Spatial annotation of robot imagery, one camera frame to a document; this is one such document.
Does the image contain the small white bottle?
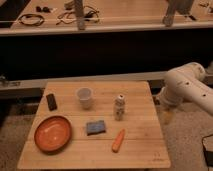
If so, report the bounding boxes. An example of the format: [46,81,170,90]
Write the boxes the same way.
[114,94,125,121]

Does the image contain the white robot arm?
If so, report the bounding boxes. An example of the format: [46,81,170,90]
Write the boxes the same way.
[158,62,213,124]

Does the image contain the translucent plastic cup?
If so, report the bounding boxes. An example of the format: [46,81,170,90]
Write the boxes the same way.
[76,87,92,109]

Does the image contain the blue sponge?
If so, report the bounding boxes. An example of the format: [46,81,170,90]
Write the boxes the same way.
[86,120,106,135]

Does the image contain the wooden table board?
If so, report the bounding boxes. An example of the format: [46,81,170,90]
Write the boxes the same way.
[18,83,171,169]

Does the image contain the black rectangular block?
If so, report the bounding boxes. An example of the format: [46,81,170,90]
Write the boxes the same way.
[46,94,57,111]

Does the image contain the orange carrot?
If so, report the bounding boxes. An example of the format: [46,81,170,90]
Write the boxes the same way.
[112,129,125,153]

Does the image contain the metal rail behind table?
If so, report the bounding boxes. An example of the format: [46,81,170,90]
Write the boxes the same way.
[0,70,213,100]

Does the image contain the tangled cables on bench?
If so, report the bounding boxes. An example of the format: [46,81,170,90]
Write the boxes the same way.
[55,5,101,26]

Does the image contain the grey metal post left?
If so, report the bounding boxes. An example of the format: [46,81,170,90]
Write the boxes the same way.
[74,0,86,30]

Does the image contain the grey metal post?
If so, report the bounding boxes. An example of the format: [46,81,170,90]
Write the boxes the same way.
[162,0,194,27]
[74,0,86,30]

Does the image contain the black coiled cable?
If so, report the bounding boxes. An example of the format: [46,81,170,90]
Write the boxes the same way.
[17,13,46,27]

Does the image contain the grey metal post right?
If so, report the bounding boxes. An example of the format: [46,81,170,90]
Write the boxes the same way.
[162,0,194,27]

